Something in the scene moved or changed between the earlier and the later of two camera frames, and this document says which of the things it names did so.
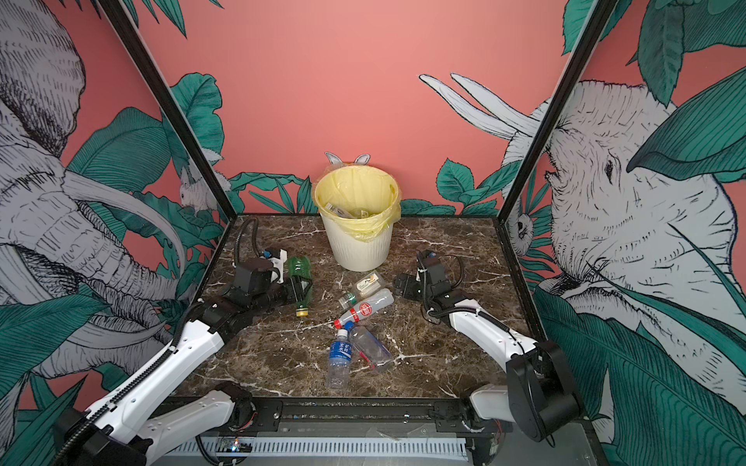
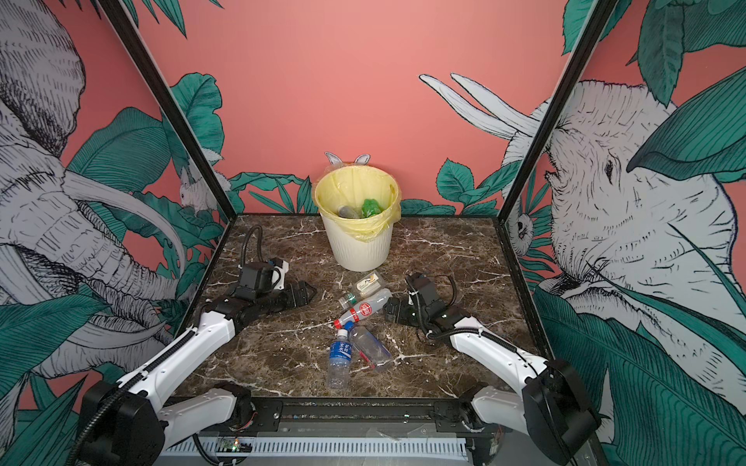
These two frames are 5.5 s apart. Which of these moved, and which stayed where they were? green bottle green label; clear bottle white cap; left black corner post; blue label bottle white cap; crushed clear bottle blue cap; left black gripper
Moved: clear bottle white cap; green bottle green label
Stayed: blue label bottle white cap; left black gripper; left black corner post; crushed clear bottle blue cap
